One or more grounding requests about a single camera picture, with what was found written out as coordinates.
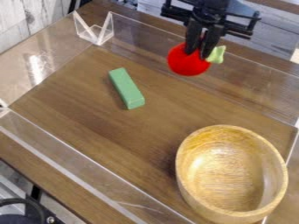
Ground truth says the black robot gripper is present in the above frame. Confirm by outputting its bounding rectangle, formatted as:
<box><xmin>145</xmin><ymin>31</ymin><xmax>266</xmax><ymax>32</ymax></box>
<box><xmin>161</xmin><ymin>0</ymin><xmax>261</xmax><ymax>60</ymax></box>

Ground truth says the red plush strawberry toy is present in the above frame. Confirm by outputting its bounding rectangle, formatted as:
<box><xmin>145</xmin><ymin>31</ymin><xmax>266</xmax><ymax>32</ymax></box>
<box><xmin>166</xmin><ymin>41</ymin><xmax>229</xmax><ymax>77</ymax></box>

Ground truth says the green rectangular block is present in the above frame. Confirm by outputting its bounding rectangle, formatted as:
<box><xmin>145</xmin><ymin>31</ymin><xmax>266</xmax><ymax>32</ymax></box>
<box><xmin>109</xmin><ymin>67</ymin><xmax>146</xmax><ymax>109</ymax></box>

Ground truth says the wooden bowl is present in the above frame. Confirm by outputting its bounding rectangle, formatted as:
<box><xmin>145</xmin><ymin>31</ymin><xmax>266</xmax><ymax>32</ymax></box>
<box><xmin>175</xmin><ymin>125</ymin><xmax>289</xmax><ymax>224</ymax></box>

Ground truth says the clear acrylic corner bracket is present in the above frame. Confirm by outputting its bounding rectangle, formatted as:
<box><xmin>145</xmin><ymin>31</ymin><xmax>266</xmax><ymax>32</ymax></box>
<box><xmin>72</xmin><ymin>11</ymin><xmax>115</xmax><ymax>46</ymax></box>

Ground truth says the clear acrylic tray wall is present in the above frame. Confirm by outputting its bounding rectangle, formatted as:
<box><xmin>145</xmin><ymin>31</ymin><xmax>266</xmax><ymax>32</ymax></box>
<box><xmin>0</xmin><ymin>8</ymin><xmax>299</xmax><ymax>224</ymax></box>

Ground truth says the black cable and mount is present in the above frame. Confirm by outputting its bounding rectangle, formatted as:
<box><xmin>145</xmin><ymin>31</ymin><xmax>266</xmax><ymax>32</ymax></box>
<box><xmin>0</xmin><ymin>197</ymin><xmax>67</xmax><ymax>224</ymax></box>

